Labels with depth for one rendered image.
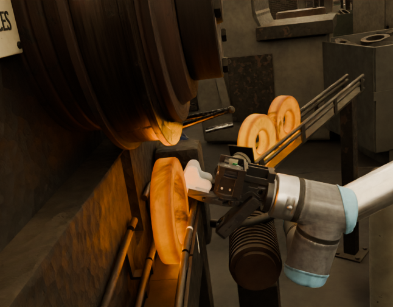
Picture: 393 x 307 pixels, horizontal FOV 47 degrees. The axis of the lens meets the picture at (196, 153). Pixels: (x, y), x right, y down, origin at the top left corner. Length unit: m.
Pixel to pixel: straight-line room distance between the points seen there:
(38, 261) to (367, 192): 0.77
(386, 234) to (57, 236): 1.21
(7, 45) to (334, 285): 1.59
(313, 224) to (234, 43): 2.61
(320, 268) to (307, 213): 0.12
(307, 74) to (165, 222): 2.75
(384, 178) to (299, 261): 0.27
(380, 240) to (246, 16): 2.20
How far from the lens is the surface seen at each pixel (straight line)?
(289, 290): 1.86
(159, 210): 0.71
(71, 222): 0.54
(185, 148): 0.97
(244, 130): 1.21
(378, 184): 1.07
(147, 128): 0.61
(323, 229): 0.92
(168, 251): 0.74
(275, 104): 1.34
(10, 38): 0.54
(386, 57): 2.82
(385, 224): 1.54
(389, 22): 4.92
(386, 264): 1.62
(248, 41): 3.40
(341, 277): 1.94
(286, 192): 0.89
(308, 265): 0.96
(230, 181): 0.88
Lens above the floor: 1.09
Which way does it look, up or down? 18 degrees down
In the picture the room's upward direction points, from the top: 8 degrees counter-clockwise
